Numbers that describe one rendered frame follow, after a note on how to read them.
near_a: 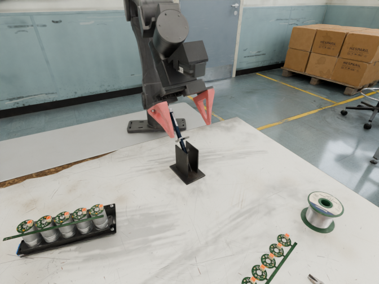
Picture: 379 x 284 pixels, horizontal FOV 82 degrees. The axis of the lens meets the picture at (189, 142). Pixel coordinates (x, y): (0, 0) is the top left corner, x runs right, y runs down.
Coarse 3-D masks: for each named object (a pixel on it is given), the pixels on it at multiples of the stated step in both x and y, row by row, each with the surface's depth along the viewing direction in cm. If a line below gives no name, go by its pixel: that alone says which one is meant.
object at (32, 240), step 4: (32, 228) 36; (36, 228) 37; (24, 232) 36; (24, 236) 36; (28, 236) 36; (32, 236) 37; (36, 236) 37; (40, 236) 38; (24, 240) 37; (28, 240) 37; (32, 240) 37; (36, 240) 38; (40, 240) 38; (28, 244) 37; (32, 244) 37; (36, 244) 38
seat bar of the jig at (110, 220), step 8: (112, 216) 43; (112, 224) 41; (96, 232) 40; (104, 232) 41; (56, 240) 39; (64, 240) 39; (72, 240) 39; (24, 248) 37; (32, 248) 38; (40, 248) 38
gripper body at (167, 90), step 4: (196, 80) 46; (200, 80) 47; (180, 84) 44; (184, 84) 45; (188, 84) 45; (164, 88) 43; (168, 88) 43; (172, 88) 44; (176, 88) 44; (180, 88) 45; (184, 88) 45; (156, 92) 45; (160, 92) 43; (164, 92) 43; (168, 92) 44; (172, 92) 44; (176, 92) 47; (152, 96) 47; (160, 96) 44; (176, 96) 47
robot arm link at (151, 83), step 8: (136, 8) 63; (136, 16) 65; (136, 24) 64; (136, 32) 64; (136, 40) 67; (144, 40) 64; (144, 48) 65; (144, 56) 65; (144, 64) 65; (152, 64) 65; (144, 72) 65; (152, 72) 65; (144, 80) 65; (152, 80) 65; (144, 88) 64; (152, 88) 65; (160, 88) 66
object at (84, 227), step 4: (80, 212) 38; (88, 216) 39; (76, 220) 38; (76, 224) 39; (80, 224) 38; (84, 224) 39; (88, 224) 39; (92, 224) 41; (80, 228) 39; (84, 228) 39; (88, 228) 40; (80, 232) 40; (84, 232) 40; (88, 232) 40
